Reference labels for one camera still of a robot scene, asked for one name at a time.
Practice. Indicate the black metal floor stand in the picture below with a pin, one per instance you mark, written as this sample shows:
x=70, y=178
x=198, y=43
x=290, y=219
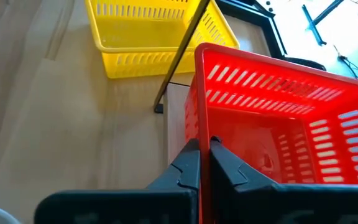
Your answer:
x=314, y=28

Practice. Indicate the large yellow slotted basket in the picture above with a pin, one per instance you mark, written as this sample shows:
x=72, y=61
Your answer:
x=135, y=31

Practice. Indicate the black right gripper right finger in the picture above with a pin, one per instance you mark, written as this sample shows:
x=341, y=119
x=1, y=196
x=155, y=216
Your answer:
x=259, y=202

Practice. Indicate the wooden shelf black metal frame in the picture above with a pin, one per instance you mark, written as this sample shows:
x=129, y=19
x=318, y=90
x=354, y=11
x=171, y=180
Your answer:
x=182, y=49

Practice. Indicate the large red slotted basket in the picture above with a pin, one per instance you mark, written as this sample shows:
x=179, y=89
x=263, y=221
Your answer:
x=244, y=137

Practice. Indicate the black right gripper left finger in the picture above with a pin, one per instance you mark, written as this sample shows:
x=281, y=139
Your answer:
x=166, y=202

